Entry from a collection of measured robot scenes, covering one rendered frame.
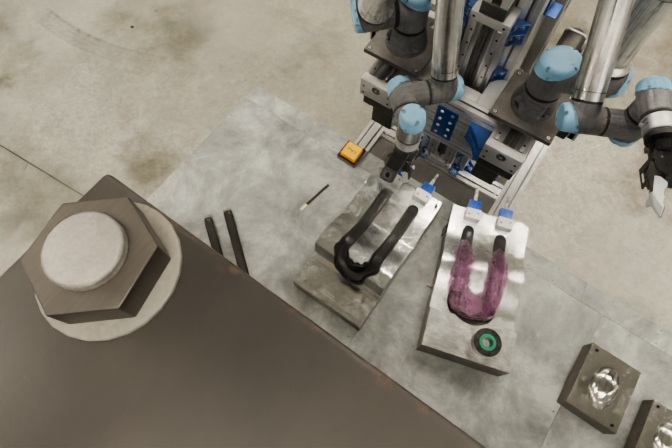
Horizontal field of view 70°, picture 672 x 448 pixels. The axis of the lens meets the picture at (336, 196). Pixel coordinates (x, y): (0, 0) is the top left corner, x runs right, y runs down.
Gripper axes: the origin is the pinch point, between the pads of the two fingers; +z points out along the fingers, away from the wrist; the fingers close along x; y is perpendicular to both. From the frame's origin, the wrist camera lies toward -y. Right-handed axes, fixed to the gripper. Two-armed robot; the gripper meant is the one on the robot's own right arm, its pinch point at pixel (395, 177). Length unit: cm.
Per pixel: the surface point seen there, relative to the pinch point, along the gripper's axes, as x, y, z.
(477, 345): -49, -34, -3
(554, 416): -79, -35, 11
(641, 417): -99, -21, 8
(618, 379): -88, -17, 4
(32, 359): -7, -83, -109
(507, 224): -39.2, 8.0, 2.9
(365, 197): 4.9, -11.1, 2.6
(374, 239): -6.2, -22.5, 1.1
